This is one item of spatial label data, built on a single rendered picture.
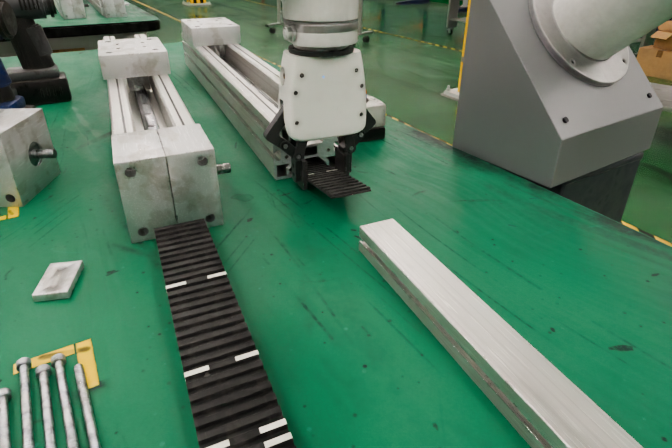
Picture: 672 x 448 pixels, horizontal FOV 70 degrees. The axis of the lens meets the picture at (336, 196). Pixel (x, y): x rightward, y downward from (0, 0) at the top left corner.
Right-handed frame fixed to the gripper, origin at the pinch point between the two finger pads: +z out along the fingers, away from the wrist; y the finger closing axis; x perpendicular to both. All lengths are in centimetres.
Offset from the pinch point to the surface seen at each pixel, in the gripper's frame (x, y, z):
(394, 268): -21.8, -1.9, 0.7
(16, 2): 59, -37, -16
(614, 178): -8.6, 46.0, 6.3
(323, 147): 5.4, 2.5, -0.7
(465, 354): -31.9, -1.4, 2.1
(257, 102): 14.4, -4.1, -5.4
